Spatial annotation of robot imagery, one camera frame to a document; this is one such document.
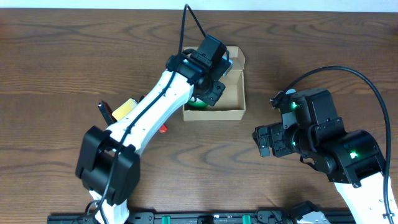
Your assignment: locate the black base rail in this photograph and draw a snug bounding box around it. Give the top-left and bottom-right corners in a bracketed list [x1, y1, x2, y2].
[47, 201, 356, 224]

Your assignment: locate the right black cable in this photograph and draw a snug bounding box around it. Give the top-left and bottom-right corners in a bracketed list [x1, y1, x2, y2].
[284, 65, 393, 224]

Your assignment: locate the red utility knife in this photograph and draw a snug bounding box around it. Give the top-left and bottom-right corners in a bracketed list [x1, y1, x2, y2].
[139, 95, 168, 133]

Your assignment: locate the red black stapler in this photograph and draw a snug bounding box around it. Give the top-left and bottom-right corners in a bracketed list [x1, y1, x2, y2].
[98, 100, 115, 126]

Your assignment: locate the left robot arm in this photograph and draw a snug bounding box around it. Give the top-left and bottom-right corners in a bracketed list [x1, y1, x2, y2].
[75, 35, 233, 223]

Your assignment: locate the cardboard box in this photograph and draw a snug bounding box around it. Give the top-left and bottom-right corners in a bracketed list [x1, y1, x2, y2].
[182, 46, 246, 121]

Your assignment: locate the left black cable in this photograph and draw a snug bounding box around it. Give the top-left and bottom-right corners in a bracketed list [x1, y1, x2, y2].
[85, 3, 208, 224]

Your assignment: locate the black cable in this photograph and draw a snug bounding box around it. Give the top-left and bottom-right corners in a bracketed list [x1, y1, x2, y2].
[85, 3, 208, 224]
[284, 65, 393, 224]

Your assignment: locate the yellow sticky note pad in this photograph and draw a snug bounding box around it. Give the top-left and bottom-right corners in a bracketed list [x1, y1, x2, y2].
[111, 98, 138, 121]

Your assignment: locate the green tape roll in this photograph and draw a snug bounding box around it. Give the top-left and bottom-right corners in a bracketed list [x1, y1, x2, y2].
[187, 96, 208, 110]

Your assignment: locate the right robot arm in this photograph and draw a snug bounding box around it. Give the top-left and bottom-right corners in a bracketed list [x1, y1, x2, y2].
[252, 88, 397, 223]

